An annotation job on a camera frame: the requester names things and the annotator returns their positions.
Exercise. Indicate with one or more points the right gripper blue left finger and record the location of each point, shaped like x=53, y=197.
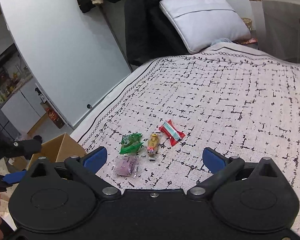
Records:
x=94, y=161

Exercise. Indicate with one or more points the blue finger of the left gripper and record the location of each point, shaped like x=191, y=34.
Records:
x=15, y=177

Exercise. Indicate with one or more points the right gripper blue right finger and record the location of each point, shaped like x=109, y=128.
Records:
x=213, y=160

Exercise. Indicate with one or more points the pink purple candy packet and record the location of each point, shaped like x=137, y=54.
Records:
x=126, y=166

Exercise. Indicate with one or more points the green candy packet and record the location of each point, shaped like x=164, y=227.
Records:
x=131, y=143

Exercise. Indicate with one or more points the red white striped snack packet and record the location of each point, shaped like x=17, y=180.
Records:
x=171, y=132

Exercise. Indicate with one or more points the yellow bear snack packet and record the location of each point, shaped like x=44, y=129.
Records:
x=152, y=146

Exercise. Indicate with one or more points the cardboard box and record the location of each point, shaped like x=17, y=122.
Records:
x=58, y=149

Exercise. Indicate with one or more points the white kitchen cabinet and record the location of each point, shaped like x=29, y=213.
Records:
x=21, y=111

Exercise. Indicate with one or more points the dark soda bottle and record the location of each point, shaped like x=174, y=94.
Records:
x=55, y=117

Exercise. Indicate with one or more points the white patterned bed blanket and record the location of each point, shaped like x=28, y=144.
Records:
x=234, y=99

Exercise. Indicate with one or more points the black clothes pile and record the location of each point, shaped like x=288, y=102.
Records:
x=149, y=33

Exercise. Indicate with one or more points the white pillow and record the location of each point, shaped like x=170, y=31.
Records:
x=199, y=23

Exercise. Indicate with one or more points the white bedside desk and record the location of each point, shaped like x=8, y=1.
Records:
x=277, y=27

